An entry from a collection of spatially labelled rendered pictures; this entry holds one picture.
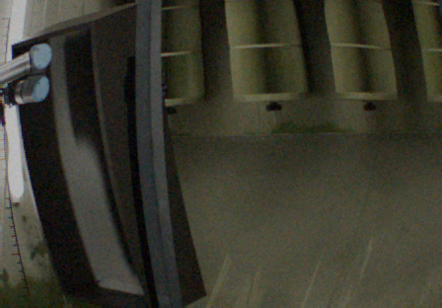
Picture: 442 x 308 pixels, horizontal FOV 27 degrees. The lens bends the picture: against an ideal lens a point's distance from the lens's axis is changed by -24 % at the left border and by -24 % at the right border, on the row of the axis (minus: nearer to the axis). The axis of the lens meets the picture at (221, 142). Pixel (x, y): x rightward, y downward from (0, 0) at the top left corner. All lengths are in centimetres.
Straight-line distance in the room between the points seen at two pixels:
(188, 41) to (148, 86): 246
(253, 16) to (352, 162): 78
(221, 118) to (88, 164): 114
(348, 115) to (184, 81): 78
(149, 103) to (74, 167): 180
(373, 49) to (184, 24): 110
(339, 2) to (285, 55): 50
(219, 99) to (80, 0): 96
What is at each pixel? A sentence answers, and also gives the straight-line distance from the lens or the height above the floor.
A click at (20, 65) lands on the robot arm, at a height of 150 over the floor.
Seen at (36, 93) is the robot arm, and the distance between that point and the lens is 363.
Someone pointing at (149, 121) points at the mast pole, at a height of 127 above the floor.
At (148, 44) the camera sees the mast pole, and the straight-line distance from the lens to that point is 266.
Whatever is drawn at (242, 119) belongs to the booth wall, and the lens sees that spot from 525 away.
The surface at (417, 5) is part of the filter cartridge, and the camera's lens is 426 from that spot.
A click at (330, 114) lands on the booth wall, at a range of 498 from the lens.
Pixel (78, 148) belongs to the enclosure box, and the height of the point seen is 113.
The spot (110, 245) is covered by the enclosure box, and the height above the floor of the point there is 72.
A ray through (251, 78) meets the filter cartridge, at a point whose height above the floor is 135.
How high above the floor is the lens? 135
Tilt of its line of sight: 3 degrees down
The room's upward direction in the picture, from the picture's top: 3 degrees counter-clockwise
